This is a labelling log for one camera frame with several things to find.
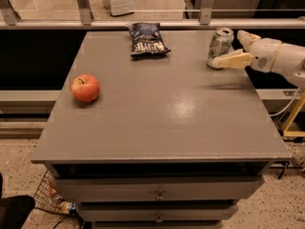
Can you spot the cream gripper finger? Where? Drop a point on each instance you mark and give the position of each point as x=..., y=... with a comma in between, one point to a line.
x=236, y=59
x=246, y=39

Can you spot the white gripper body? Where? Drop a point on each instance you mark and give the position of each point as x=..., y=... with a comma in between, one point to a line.
x=263, y=55

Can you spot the green white 7up can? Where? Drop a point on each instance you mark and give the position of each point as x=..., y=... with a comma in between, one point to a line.
x=220, y=44

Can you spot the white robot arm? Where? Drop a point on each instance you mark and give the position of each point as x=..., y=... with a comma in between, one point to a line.
x=290, y=63

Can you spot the blue kettle chips bag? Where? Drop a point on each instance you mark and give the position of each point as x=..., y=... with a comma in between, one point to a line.
x=146, y=38

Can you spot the grey drawer cabinet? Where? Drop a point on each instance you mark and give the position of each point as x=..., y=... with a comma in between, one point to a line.
x=157, y=117

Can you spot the upper grey drawer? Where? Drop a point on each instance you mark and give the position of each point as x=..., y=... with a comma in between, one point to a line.
x=157, y=189

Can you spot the grey drawer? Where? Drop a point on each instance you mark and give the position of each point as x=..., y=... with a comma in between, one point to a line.
x=157, y=189
x=156, y=212

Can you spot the red apple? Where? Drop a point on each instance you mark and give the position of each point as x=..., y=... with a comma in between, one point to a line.
x=85, y=88

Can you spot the lower grey drawer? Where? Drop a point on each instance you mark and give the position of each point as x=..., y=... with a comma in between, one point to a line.
x=156, y=212

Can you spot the metal glass railing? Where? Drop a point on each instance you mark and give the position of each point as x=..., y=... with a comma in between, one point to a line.
x=173, y=14

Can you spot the plastic bottle in basket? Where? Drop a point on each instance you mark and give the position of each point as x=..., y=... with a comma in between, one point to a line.
x=66, y=207

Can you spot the black chair corner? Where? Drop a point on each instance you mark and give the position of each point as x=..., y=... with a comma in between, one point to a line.
x=14, y=211

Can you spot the yellow metal frame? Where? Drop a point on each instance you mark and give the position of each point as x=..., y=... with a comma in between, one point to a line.
x=285, y=128

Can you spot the wire mesh basket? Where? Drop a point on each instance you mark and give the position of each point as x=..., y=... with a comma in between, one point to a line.
x=42, y=197

